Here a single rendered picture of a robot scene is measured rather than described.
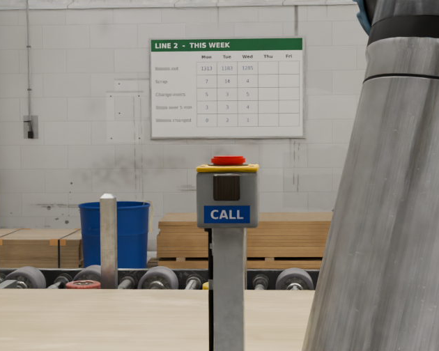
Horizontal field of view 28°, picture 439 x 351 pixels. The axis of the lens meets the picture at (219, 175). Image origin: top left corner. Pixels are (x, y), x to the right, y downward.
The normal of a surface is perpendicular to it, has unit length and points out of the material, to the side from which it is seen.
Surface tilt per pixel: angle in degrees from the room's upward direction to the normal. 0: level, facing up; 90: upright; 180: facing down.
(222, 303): 90
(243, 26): 90
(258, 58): 90
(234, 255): 90
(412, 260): 79
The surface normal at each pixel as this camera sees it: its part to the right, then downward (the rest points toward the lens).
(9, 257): -0.08, 0.05
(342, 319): -0.70, -0.23
